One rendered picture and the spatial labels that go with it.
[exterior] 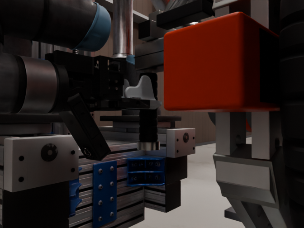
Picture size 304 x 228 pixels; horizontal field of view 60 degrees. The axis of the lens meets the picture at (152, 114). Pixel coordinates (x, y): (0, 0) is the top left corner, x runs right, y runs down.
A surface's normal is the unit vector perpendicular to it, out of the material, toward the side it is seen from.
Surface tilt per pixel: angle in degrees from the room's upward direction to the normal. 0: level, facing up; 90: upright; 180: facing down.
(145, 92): 90
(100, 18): 88
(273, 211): 135
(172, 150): 90
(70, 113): 123
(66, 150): 90
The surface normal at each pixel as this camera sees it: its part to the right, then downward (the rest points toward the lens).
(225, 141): -0.70, -0.01
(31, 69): 0.63, -0.49
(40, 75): 0.70, -0.20
